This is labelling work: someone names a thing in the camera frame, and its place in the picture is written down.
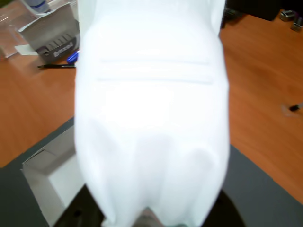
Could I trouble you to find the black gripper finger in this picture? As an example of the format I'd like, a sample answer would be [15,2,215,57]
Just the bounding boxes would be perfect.
[53,184,106,227]
[203,192,247,227]

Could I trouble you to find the white packaged sandwich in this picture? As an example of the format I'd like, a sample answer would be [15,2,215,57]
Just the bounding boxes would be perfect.
[73,0,232,227]

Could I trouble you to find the gray white paper box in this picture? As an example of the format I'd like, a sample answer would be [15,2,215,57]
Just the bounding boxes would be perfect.
[21,122,89,227]

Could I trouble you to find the dark gray table mat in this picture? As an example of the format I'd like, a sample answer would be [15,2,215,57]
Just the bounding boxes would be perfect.
[0,116,303,227]

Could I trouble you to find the black pen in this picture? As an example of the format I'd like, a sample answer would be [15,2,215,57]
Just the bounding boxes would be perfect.
[37,63,77,70]

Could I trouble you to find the blue pen cap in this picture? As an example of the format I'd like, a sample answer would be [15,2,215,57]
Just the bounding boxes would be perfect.
[66,50,80,64]

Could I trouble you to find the gray label printer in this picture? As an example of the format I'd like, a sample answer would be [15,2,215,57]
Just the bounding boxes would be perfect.
[18,1,80,64]

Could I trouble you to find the clear acrylic holder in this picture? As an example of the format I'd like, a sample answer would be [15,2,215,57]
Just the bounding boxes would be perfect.
[0,11,36,60]

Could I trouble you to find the small metal clip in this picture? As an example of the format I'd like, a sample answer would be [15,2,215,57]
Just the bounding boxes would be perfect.
[280,9,295,22]
[290,16,303,33]

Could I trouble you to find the black desk object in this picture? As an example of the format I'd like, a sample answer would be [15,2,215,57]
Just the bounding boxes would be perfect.
[222,0,285,22]

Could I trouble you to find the clear bottle blue label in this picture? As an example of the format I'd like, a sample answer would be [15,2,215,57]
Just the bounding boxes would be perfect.
[23,0,52,14]

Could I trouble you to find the black plug with cable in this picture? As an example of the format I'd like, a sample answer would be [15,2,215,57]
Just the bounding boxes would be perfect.
[281,102,303,117]

